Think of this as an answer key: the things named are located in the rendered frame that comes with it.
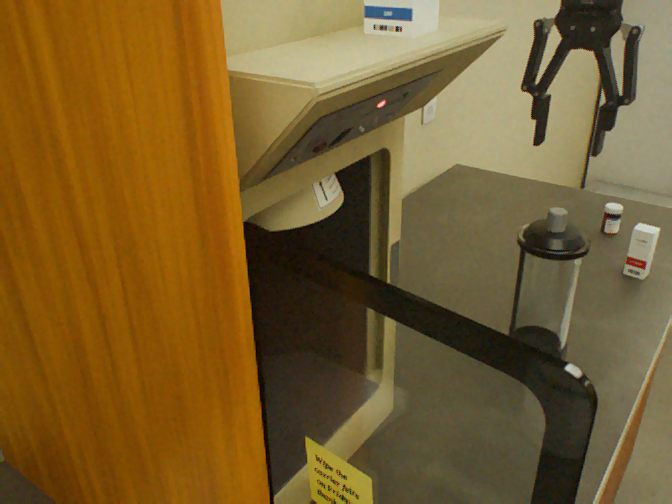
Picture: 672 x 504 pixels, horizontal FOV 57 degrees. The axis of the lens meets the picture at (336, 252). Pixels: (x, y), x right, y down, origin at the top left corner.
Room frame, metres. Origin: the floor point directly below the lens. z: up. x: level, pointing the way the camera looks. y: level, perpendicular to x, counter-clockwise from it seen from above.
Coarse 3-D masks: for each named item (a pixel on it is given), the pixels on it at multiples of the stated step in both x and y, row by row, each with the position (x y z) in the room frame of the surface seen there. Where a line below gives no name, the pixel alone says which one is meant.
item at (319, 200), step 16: (304, 192) 0.61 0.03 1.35; (320, 192) 0.62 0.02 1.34; (336, 192) 0.64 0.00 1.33; (272, 208) 0.59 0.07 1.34; (288, 208) 0.59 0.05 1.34; (304, 208) 0.60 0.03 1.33; (320, 208) 0.61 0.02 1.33; (336, 208) 0.63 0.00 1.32; (256, 224) 0.58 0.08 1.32; (272, 224) 0.58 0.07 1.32; (288, 224) 0.58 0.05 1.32; (304, 224) 0.59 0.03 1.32
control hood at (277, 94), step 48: (288, 48) 0.52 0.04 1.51; (336, 48) 0.52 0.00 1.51; (384, 48) 0.51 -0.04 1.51; (432, 48) 0.52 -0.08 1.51; (480, 48) 0.63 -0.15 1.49; (240, 96) 0.43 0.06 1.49; (288, 96) 0.41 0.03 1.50; (336, 96) 0.42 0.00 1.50; (432, 96) 0.68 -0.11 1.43; (240, 144) 0.43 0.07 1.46; (288, 144) 0.43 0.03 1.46; (240, 192) 0.45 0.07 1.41
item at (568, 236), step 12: (552, 216) 0.84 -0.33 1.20; (564, 216) 0.83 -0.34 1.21; (528, 228) 0.86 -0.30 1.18; (540, 228) 0.85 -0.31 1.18; (552, 228) 0.84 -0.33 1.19; (564, 228) 0.84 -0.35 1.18; (576, 228) 0.84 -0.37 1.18; (528, 240) 0.83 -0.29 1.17; (540, 240) 0.82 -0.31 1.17; (552, 240) 0.81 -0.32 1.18; (564, 240) 0.81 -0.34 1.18; (576, 240) 0.81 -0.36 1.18
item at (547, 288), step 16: (528, 224) 0.89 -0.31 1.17; (528, 256) 0.83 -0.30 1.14; (528, 272) 0.82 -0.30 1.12; (544, 272) 0.81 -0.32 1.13; (560, 272) 0.80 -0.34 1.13; (576, 272) 0.81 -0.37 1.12; (528, 288) 0.82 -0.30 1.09; (544, 288) 0.80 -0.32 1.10; (560, 288) 0.80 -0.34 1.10; (528, 304) 0.82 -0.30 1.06; (544, 304) 0.80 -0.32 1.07; (560, 304) 0.80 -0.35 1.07; (528, 320) 0.81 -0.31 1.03; (544, 320) 0.80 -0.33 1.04; (560, 320) 0.80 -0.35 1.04; (512, 336) 0.84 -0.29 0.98; (528, 336) 0.81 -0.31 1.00; (544, 336) 0.80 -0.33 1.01; (560, 336) 0.81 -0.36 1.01
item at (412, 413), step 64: (256, 256) 0.43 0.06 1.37; (320, 256) 0.39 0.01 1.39; (256, 320) 0.44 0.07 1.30; (320, 320) 0.38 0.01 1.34; (384, 320) 0.34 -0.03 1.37; (448, 320) 0.31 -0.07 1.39; (320, 384) 0.38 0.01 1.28; (384, 384) 0.34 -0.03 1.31; (448, 384) 0.30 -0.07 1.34; (512, 384) 0.27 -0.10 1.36; (576, 384) 0.25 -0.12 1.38; (384, 448) 0.34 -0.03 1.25; (448, 448) 0.30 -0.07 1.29; (512, 448) 0.27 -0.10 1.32; (576, 448) 0.25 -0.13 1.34
